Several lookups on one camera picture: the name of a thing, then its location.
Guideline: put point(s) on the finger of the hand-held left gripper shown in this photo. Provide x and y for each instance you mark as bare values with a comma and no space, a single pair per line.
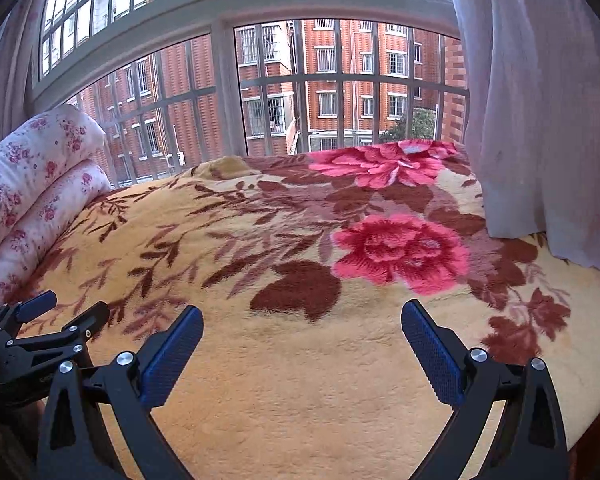
37,305
87,320

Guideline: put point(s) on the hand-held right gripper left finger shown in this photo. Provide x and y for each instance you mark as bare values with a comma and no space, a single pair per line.
172,357

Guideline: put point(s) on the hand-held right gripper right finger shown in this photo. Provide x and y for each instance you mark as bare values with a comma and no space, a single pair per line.
432,357

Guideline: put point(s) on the yellow floral plush blanket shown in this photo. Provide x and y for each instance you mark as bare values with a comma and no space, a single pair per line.
280,400

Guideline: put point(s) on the rolled pink floral quilt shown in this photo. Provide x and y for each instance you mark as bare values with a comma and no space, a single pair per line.
40,170

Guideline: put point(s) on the brown sheer curtain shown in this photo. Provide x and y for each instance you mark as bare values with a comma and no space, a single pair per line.
5,85

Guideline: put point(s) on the green tree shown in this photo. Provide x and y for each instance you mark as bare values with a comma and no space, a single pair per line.
415,127

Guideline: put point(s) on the red brick building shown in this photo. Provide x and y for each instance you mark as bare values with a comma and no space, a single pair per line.
200,110

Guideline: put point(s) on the pink sheer curtain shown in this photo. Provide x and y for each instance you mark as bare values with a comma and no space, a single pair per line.
540,110

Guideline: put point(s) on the white window grille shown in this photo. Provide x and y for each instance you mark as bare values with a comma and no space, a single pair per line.
360,78

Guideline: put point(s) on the grey window frame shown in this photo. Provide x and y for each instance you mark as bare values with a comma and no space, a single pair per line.
225,85

